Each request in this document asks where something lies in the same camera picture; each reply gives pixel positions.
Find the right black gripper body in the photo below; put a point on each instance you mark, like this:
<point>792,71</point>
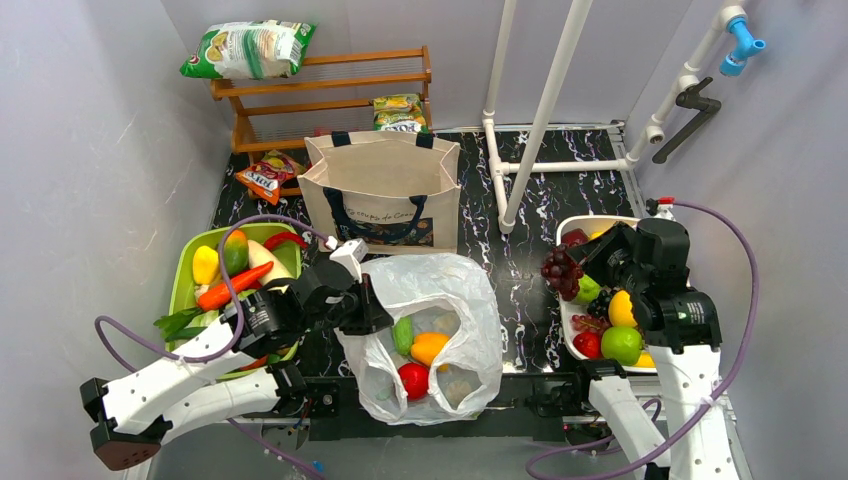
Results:
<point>602,249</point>

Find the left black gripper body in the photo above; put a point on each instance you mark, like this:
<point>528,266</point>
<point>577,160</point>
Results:
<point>361,307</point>

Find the green cucumber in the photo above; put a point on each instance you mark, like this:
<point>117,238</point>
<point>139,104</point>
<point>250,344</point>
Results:
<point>403,336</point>

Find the orange yellow bell pepper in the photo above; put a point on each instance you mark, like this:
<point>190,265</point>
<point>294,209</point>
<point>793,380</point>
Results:
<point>427,346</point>

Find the red pomegranate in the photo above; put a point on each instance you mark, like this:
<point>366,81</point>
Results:
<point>415,380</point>

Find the white plastic grocery bag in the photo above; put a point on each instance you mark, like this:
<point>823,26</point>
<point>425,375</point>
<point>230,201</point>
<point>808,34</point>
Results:
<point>444,293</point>

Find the purple grapes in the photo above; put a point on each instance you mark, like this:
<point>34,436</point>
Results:
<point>562,273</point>

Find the orange red snack bag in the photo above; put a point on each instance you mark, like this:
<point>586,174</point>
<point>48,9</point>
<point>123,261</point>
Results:
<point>266,178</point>

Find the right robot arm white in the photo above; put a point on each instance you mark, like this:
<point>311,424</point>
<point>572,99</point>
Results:
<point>682,334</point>

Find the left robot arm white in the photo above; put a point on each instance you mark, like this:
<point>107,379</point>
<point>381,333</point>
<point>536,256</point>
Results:
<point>187,389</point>

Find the yellow lemon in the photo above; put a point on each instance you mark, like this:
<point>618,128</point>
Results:
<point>620,310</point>

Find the light green guava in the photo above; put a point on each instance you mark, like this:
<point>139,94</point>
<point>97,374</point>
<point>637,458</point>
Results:
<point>588,291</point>

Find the red chili pepper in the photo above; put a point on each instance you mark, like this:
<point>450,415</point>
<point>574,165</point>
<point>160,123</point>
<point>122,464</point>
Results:
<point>284,238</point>

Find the white daikon radish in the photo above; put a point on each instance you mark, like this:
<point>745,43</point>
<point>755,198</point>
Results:
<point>259,256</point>

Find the dark red apple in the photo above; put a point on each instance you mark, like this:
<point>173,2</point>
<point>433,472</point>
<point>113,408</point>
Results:
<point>574,237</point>

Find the red grapes bunch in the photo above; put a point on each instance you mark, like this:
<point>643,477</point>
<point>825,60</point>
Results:
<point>585,323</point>

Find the white fruit basket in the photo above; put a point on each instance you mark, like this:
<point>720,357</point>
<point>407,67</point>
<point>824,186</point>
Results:
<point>589,224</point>

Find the green orange mango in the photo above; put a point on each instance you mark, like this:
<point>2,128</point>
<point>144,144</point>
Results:
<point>236,253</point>

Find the yellow banana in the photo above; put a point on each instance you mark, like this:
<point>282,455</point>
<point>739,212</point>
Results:
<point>645,361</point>

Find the small red fruit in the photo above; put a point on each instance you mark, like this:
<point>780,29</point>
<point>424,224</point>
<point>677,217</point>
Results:
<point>588,344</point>

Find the orange carrot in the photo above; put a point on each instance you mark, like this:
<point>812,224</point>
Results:
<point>220,295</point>

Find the green vegetable basket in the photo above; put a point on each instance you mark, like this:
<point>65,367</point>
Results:
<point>185,320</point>

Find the beige canvas tote bag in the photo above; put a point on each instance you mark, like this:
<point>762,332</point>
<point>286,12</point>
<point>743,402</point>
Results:
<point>398,192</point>

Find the yellow green snack bag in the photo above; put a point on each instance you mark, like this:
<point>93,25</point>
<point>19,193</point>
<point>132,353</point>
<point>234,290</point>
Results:
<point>401,112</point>

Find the wooden shelf rack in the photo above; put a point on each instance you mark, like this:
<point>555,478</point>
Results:
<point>330,93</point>

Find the blue pipe fitting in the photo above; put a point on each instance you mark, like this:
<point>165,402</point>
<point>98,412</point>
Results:
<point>747,46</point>

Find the large green chips bag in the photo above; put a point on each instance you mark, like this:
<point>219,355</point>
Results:
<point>250,50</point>

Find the metal base frame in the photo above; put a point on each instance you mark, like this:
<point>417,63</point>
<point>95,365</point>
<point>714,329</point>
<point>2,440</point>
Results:
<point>546,408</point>

